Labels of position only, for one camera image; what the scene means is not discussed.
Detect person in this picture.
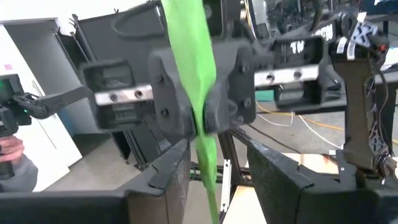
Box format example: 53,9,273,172
0,154,39,192

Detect black partition panels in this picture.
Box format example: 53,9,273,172
55,6,169,170

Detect white frame bracket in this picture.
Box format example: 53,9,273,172
220,159,233,214

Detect person's hand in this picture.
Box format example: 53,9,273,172
0,135,25,164

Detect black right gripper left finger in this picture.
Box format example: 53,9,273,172
116,139,191,224

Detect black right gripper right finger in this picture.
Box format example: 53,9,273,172
247,139,379,224

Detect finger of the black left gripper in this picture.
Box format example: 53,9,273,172
148,46,200,144
203,40,259,134

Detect white cabinet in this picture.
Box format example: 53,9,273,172
0,18,83,190

